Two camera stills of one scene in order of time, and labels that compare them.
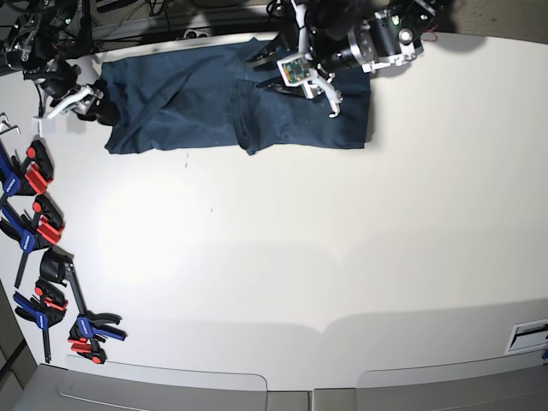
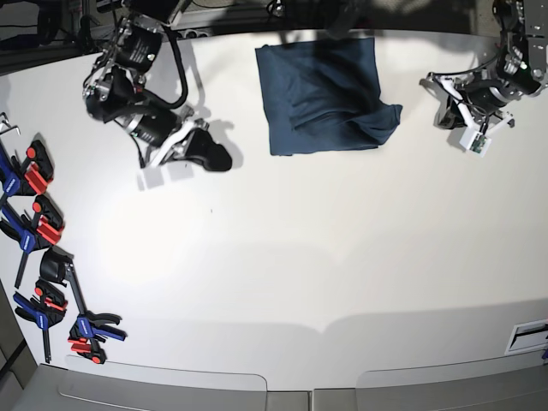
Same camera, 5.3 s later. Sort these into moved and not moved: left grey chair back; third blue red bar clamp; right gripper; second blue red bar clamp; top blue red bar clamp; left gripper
Moved: left gripper; right gripper
Not moved: top blue red bar clamp; third blue red bar clamp; second blue red bar clamp; left grey chair back
